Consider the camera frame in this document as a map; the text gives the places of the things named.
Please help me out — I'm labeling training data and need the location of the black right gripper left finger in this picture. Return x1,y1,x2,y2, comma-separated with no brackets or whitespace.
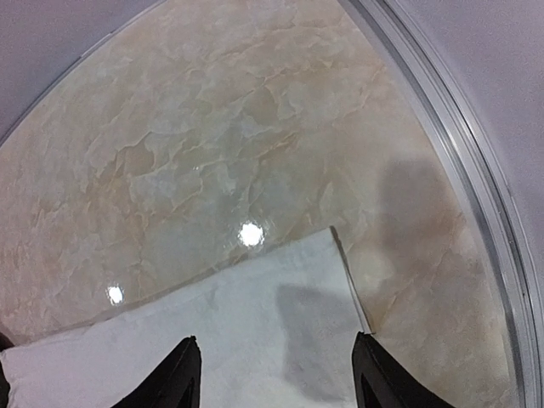
113,336,202,408

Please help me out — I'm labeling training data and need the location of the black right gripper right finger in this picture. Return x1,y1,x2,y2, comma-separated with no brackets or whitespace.
352,332,446,408

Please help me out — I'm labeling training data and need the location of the white garment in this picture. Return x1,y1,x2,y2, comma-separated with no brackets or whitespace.
1,228,365,407

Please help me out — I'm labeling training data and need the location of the right aluminium frame post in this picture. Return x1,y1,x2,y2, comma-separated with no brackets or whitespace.
345,1,543,407

